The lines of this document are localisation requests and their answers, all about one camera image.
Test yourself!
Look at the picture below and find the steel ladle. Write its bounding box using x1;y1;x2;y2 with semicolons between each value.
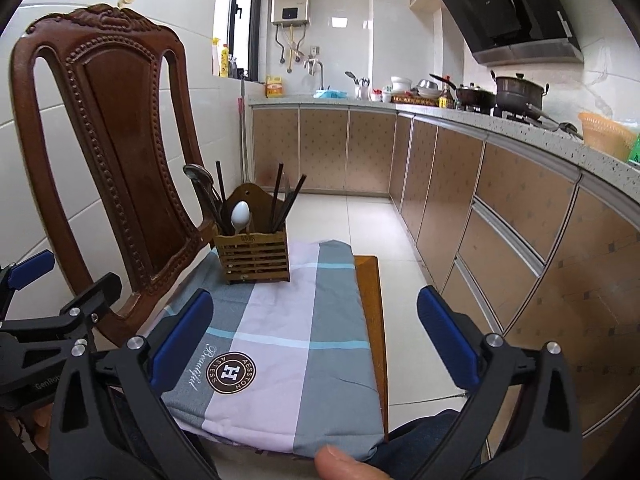
182;164;224;234

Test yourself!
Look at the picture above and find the black chopstick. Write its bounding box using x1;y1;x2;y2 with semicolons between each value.
269;162;284;232
272;174;307;233
215;160;227;211

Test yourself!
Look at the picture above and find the kitchen cabinet run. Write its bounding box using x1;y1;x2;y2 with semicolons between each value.
250;98;639;467

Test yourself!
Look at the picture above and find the left hand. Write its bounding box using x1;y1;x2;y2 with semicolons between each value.
1;404;53;453

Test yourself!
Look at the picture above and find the right hand thumb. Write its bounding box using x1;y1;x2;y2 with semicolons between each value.
314;445;390;480

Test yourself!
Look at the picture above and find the carved wooden chair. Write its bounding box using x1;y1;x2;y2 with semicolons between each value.
10;4;215;344

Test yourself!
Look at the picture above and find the plaid grey pink cloth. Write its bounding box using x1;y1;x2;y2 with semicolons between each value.
160;240;384;460

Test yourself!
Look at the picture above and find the wooden utensil holder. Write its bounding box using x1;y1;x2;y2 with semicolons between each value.
212;183;290;284

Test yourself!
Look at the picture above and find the white ceramic spoon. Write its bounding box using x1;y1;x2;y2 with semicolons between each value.
230;200;250;234

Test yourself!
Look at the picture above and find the orange woven basket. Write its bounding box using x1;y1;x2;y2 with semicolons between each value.
578;112;637;162

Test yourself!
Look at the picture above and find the yellow box on counter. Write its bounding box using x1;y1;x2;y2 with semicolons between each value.
265;75;284;99

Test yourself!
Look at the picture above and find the grey cooking pot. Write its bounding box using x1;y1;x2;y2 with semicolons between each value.
490;70;549;115

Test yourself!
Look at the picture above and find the black frying pan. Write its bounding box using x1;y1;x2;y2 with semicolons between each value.
430;74;496;115

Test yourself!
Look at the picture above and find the steel faucet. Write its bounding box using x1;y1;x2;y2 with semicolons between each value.
305;58;326;90

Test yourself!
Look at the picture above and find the black range hood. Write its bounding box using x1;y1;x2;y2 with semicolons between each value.
442;0;584;67

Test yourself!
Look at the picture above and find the mop with long handle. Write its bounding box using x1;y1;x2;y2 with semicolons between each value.
238;70;248;183

